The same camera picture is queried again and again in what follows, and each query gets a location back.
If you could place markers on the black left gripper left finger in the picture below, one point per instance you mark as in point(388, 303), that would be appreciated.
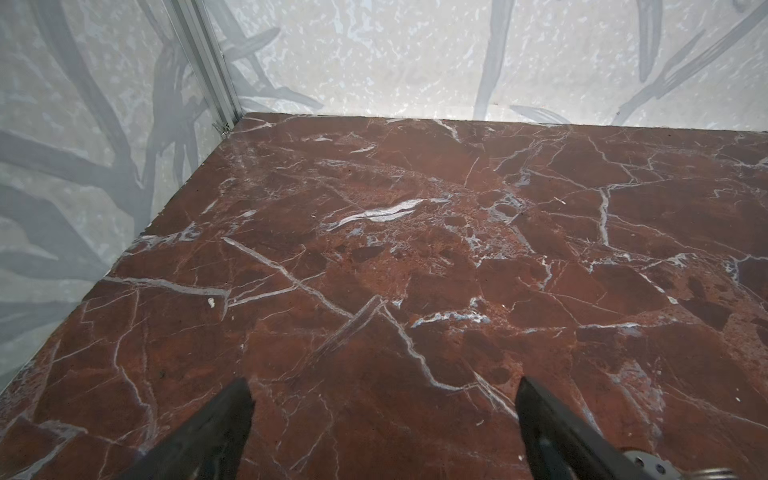
point(209, 445)

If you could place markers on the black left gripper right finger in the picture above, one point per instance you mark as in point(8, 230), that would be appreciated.
point(561, 445)

